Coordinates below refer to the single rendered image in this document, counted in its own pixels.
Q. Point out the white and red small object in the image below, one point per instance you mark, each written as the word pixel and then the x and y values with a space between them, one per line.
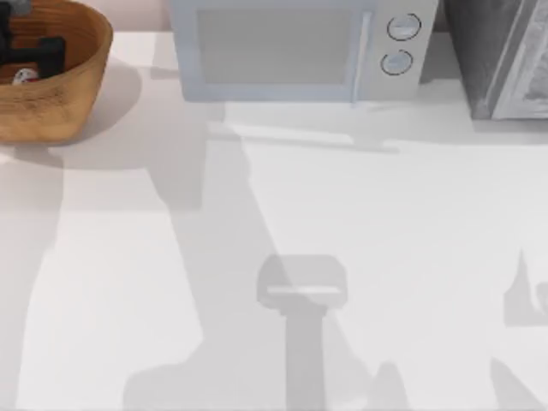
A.
pixel 27 76

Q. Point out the wooden basket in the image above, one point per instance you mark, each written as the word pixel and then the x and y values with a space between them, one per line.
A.
pixel 64 111

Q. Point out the microwave oven door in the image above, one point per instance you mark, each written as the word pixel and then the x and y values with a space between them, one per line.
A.
pixel 274 47

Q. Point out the microwave oven knob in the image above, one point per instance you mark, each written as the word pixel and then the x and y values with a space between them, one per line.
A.
pixel 404 26
pixel 397 62

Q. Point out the pale microwave oven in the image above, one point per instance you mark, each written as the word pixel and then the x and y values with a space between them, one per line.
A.
pixel 398 85

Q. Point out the grey cabinet door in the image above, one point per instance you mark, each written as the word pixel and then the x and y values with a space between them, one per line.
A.
pixel 522 73

